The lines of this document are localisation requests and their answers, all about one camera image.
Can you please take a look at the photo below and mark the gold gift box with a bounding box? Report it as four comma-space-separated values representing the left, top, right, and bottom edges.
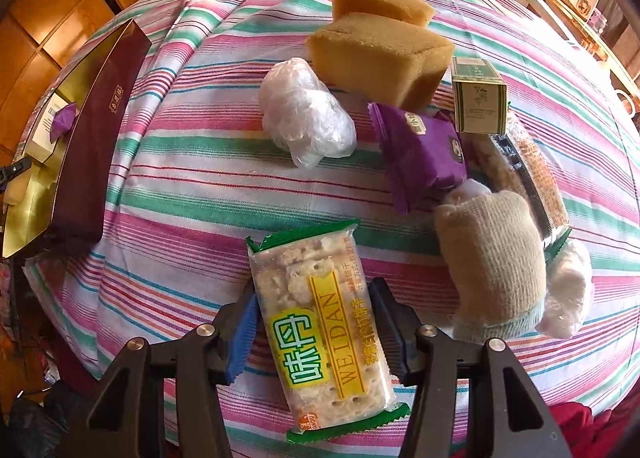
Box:
2, 20, 136, 259

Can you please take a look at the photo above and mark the red cloth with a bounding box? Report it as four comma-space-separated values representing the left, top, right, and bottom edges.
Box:
550, 400, 640, 458

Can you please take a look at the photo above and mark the cracker packet with black strip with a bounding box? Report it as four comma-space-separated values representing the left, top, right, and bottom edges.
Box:
462, 112, 573, 269

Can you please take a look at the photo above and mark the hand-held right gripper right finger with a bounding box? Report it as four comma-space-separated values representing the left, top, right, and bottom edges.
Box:
367, 278, 573, 458

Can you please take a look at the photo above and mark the maroon gift box lid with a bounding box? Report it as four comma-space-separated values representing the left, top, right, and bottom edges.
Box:
47, 20, 153, 246

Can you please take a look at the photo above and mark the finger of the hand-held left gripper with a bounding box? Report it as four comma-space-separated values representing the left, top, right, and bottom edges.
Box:
0, 157, 33, 189

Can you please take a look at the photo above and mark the wooden side table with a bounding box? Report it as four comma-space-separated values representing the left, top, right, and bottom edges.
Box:
520, 0, 640, 88

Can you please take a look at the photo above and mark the white plastic bag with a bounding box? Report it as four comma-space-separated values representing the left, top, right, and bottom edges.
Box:
535, 238, 596, 339

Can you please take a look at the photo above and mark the beige knit sock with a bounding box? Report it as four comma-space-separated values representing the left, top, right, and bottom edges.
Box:
434, 190, 548, 344

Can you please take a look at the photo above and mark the clear plastic bag bundle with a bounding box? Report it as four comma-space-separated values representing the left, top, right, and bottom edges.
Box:
257, 58, 358, 169

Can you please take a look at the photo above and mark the wooden wardrobe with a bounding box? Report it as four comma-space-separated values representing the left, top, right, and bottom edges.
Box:
0, 0, 171, 153

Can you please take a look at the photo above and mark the small green white box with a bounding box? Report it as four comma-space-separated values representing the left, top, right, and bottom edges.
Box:
451, 56, 510, 135

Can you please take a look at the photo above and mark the purple snack packet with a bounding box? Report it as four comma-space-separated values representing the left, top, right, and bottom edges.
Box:
369, 102, 471, 216

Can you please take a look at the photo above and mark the striped bed sheet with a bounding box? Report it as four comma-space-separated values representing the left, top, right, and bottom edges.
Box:
22, 0, 640, 458

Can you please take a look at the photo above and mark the small purple packet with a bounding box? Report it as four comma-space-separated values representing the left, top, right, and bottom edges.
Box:
49, 102, 78, 143

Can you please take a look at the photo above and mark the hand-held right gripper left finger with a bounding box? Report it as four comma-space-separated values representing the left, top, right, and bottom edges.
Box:
60, 280, 261, 458

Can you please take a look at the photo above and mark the white card box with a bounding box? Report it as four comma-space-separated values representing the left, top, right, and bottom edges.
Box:
25, 92, 71, 161

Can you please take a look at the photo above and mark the green-ended cracker packet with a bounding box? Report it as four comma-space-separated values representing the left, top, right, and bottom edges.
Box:
245, 219, 412, 444

